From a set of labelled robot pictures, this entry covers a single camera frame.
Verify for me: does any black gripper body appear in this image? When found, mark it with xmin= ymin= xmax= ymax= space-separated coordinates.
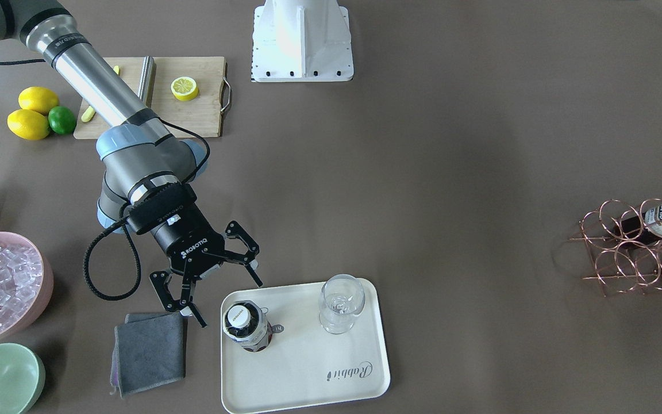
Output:
xmin=127 ymin=183 xmax=224 ymax=278

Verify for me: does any tea bottle white cap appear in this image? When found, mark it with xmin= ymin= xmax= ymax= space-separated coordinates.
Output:
xmin=222 ymin=301 xmax=273 ymax=352

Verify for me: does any copper wire bottle basket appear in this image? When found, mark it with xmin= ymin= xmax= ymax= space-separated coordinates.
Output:
xmin=570 ymin=198 xmax=662 ymax=296

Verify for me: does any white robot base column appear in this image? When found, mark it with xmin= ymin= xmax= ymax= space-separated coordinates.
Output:
xmin=251 ymin=1 xmax=355 ymax=82

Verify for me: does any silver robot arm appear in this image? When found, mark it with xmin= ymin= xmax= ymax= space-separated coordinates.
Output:
xmin=0 ymin=1 xmax=263 ymax=327

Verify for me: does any grey folded cloth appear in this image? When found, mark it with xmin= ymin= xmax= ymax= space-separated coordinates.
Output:
xmin=110 ymin=313 xmax=186 ymax=398

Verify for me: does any clear wine glass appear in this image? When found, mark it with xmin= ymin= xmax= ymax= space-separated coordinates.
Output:
xmin=318 ymin=274 xmax=366 ymax=335

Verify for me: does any white rabbit tray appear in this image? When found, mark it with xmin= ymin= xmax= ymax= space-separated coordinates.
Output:
xmin=221 ymin=279 xmax=391 ymax=413

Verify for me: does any bamboo cutting board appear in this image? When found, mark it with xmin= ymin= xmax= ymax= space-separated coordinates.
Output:
xmin=74 ymin=56 xmax=231 ymax=140

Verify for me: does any half lemon slice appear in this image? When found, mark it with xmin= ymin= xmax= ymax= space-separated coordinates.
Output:
xmin=170 ymin=76 xmax=199 ymax=102

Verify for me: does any steel muddler rod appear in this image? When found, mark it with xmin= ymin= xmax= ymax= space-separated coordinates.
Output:
xmin=136 ymin=56 xmax=157 ymax=107

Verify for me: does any yellow plastic knife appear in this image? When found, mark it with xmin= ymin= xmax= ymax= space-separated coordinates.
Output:
xmin=80 ymin=65 xmax=121 ymax=123

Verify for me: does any pink bowl of ice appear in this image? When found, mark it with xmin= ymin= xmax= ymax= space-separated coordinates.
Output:
xmin=0 ymin=232 xmax=53 ymax=340

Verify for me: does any green lime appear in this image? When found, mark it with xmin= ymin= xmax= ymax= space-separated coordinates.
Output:
xmin=47 ymin=106 xmax=77 ymax=135

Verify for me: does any green bowl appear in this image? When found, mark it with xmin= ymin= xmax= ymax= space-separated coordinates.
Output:
xmin=0 ymin=343 xmax=45 ymax=413

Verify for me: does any yellow lemon near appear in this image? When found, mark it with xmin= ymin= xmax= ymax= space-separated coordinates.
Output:
xmin=7 ymin=109 xmax=51 ymax=140

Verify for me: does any yellow lemon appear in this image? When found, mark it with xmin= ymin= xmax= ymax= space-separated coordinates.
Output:
xmin=18 ymin=86 xmax=60 ymax=116
xmin=7 ymin=109 xmax=51 ymax=140

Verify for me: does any yellow lemon far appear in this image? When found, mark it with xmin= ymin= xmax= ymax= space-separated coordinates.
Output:
xmin=18 ymin=86 xmax=60 ymax=116

